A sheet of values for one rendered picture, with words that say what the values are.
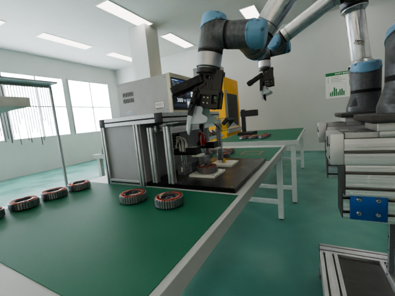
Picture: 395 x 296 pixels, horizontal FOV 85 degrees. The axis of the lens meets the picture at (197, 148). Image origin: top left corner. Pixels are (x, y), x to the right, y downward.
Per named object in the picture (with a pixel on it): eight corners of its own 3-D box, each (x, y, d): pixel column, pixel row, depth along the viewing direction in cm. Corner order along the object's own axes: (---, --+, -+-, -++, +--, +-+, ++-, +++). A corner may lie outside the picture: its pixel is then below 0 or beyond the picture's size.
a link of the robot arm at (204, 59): (194, 50, 62) (201, 57, 70) (192, 66, 63) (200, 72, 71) (219, 51, 60) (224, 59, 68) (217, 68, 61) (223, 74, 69)
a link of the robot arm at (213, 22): (225, 6, 58) (196, 9, 61) (220, 50, 60) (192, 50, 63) (233, 19, 65) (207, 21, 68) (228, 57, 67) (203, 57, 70)
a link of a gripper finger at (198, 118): (202, 131, 59) (210, 104, 62) (182, 128, 60) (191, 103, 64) (204, 137, 61) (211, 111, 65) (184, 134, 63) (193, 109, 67)
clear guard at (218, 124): (238, 127, 117) (238, 116, 116) (222, 131, 96) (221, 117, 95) (187, 130, 133) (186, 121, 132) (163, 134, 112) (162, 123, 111)
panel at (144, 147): (204, 157, 169) (200, 119, 165) (147, 182, 111) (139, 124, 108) (203, 157, 169) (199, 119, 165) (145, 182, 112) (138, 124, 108)
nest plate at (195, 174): (226, 171, 121) (225, 168, 120) (214, 178, 108) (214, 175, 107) (201, 170, 128) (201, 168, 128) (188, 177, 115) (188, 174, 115)
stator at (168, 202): (186, 198, 89) (184, 189, 89) (181, 209, 78) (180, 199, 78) (159, 199, 90) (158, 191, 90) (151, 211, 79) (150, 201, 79)
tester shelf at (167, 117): (219, 117, 159) (218, 111, 158) (162, 122, 100) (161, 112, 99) (170, 121, 180) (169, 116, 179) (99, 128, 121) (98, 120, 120)
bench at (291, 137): (306, 167, 407) (305, 127, 398) (300, 205, 247) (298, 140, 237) (248, 165, 460) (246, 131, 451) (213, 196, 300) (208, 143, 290)
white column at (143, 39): (171, 164, 557) (157, 29, 514) (160, 168, 518) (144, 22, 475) (156, 164, 581) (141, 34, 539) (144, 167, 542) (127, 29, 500)
